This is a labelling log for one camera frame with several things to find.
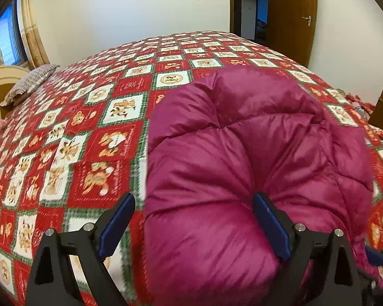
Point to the cream wooden headboard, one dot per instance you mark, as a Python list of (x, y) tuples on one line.
[(3, 83)]

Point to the window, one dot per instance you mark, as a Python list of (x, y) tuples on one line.
[(9, 35)]

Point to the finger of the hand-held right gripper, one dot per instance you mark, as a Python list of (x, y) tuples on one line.
[(376, 258)]

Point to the brown wooden door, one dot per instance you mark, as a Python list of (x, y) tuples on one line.
[(290, 22)]

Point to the red printed bedspread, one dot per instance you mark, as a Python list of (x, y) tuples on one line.
[(83, 134)]

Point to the grey striped pillow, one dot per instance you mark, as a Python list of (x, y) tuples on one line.
[(28, 84)]

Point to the clear plastic bottle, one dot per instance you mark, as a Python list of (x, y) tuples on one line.
[(358, 106)]

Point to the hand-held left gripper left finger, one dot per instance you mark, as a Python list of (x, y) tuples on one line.
[(118, 226)]

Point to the magenta down jacket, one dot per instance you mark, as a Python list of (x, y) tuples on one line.
[(229, 165)]

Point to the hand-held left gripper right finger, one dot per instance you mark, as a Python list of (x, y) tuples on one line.
[(271, 229)]

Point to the beige patterned curtain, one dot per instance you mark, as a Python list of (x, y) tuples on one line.
[(33, 38)]

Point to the brown wooden door frame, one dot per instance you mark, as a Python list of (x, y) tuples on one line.
[(235, 3)]

